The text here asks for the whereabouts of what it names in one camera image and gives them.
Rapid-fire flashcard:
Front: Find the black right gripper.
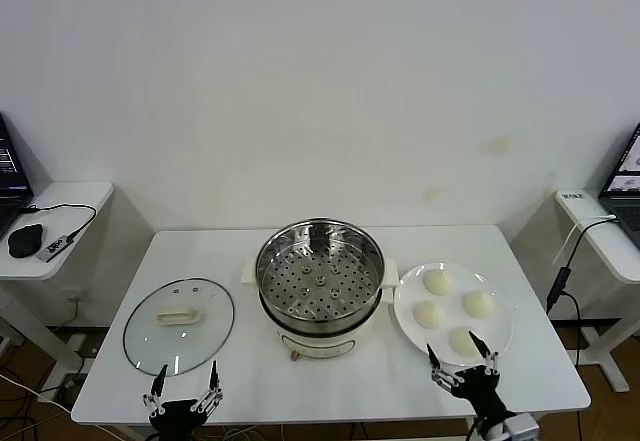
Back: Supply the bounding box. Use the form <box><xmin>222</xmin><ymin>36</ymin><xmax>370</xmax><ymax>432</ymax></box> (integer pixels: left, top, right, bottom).
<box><xmin>425</xmin><ymin>330</ymin><xmax>516</xmax><ymax>428</ymax></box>

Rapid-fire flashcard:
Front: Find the grey usb hub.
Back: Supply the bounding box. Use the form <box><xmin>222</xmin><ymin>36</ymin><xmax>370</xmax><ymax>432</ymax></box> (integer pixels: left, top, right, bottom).
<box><xmin>38</xmin><ymin>234</ymin><xmax>76</xmax><ymax>263</ymax></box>

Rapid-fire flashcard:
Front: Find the white side desk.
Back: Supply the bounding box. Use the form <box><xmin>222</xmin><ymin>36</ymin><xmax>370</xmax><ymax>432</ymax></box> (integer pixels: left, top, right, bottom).
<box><xmin>553</xmin><ymin>188</ymin><xmax>640</xmax><ymax>392</ymax></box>
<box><xmin>0</xmin><ymin>180</ymin><xmax>115</xmax><ymax>390</ymax></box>

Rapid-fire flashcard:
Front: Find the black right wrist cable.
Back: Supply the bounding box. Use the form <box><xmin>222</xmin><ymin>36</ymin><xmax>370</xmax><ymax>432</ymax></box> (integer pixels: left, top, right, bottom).
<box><xmin>466</xmin><ymin>413</ymin><xmax>489</xmax><ymax>441</ymax></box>

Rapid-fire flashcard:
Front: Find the round white plate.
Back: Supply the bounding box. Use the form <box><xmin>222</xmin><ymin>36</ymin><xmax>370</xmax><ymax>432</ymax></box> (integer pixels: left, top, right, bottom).
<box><xmin>393</xmin><ymin>262</ymin><xmax>514</xmax><ymax>367</ymax></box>

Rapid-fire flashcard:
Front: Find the white cable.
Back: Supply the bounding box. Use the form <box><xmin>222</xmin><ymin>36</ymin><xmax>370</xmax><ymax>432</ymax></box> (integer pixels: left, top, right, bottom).
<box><xmin>552</xmin><ymin>214</ymin><xmax>619</xmax><ymax>266</ymax></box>

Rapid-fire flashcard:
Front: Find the black computer mouse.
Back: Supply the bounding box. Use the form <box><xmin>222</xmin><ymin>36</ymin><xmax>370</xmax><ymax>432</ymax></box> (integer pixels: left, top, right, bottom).
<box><xmin>7</xmin><ymin>223</ymin><xmax>45</xmax><ymax>259</ymax></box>

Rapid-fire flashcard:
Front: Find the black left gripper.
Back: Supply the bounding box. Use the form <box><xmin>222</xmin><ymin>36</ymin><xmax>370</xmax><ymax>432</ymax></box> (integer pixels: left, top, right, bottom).
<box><xmin>142</xmin><ymin>359</ymin><xmax>225</xmax><ymax>441</ymax></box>

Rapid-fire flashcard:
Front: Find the cream electric cooker pot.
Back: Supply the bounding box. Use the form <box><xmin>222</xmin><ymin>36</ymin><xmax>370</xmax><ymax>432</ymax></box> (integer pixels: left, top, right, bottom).
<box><xmin>241</xmin><ymin>256</ymin><xmax>401</xmax><ymax>362</ymax></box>

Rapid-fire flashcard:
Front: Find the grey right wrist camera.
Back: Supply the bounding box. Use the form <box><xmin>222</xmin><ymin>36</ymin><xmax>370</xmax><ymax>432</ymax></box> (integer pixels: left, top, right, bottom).
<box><xmin>502</xmin><ymin>412</ymin><xmax>541</xmax><ymax>441</ymax></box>

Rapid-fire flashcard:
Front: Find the black open laptop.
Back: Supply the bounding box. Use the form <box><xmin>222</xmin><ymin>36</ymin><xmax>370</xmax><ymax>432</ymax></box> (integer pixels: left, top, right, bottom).
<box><xmin>0</xmin><ymin>112</ymin><xmax>35</xmax><ymax>242</ymax></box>
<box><xmin>597</xmin><ymin>121</ymin><xmax>640</xmax><ymax>252</ymax></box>

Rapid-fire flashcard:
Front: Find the perforated steel steamer basket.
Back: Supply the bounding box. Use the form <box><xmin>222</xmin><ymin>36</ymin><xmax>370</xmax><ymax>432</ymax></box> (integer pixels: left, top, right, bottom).
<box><xmin>254</xmin><ymin>218</ymin><xmax>387</xmax><ymax>323</ymax></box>

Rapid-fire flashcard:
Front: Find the round glass pot lid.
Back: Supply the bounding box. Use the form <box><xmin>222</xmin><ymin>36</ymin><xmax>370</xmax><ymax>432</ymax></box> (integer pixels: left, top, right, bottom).
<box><xmin>123</xmin><ymin>276</ymin><xmax>236</xmax><ymax>377</ymax></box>

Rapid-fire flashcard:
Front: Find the white steamed baozi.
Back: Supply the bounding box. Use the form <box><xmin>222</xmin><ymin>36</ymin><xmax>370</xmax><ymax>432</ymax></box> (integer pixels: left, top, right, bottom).
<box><xmin>422</xmin><ymin>268</ymin><xmax>455</xmax><ymax>296</ymax></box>
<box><xmin>412</xmin><ymin>300</ymin><xmax>447</xmax><ymax>330</ymax></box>
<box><xmin>461</xmin><ymin>289</ymin><xmax>497</xmax><ymax>320</ymax></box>
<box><xmin>447</xmin><ymin>327</ymin><xmax>484</xmax><ymax>360</ymax></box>

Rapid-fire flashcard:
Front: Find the thin black usb cable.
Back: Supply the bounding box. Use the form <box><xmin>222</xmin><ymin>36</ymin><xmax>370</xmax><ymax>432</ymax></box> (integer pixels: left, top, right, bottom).
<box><xmin>18</xmin><ymin>203</ymin><xmax>98</xmax><ymax>240</ymax></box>

